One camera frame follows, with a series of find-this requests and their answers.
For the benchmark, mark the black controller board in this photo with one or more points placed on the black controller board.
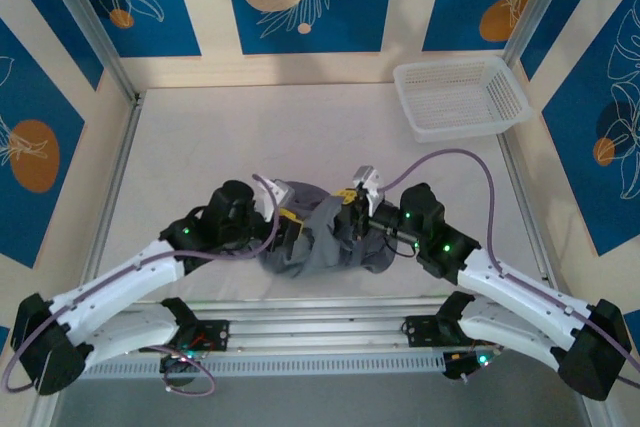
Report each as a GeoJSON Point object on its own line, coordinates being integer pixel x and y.
{"type": "Point", "coordinates": [457, 369]}
{"type": "Point", "coordinates": [180, 358]}

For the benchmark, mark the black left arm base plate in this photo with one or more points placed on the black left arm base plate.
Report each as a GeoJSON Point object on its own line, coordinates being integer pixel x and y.
{"type": "Point", "coordinates": [215, 334]}

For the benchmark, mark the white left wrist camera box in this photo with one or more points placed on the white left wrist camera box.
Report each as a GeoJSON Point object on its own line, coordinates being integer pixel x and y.
{"type": "Point", "coordinates": [274, 194]}

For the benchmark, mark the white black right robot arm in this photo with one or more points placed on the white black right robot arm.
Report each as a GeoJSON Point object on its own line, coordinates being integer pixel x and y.
{"type": "Point", "coordinates": [520, 292]}

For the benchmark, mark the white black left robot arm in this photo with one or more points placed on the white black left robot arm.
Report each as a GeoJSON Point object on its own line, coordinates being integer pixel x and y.
{"type": "Point", "coordinates": [115, 287]}

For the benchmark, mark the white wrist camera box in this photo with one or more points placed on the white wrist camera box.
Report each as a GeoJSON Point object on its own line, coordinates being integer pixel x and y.
{"type": "Point", "coordinates": [274, 194]}
{"type": "Point", "coordinates": [367, 179]}

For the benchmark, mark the aluminium rail frame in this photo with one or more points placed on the aluminium rail frame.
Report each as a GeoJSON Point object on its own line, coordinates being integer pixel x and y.
{"type": "Point", "coordinates": [310, 329]}

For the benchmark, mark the white plastic mesh basket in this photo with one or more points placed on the white plastic mesh basket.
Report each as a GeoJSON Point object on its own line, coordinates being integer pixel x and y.
{"type": "Point", "coordinates": [450, 97]}

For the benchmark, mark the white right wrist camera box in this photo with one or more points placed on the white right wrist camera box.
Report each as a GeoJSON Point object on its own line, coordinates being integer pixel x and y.
{"type": "Point", "coordinates": [367, 179]}

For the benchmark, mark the aluminium corner post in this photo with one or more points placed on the aluminium corner post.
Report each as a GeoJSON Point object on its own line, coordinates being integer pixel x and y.
{"type": "Point", "coordinates": [85, 12]}
{"type": "Point", "coordinates": [530, 12]}

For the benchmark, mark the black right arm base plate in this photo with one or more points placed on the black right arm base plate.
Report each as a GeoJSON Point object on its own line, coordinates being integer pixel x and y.
{"type": "Point", "coordinates": [420, 329]}

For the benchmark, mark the grey t-shirt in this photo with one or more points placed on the grey t-shirt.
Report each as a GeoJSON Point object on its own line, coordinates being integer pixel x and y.
{"type": "Point", "coordinates": [320, 247]}

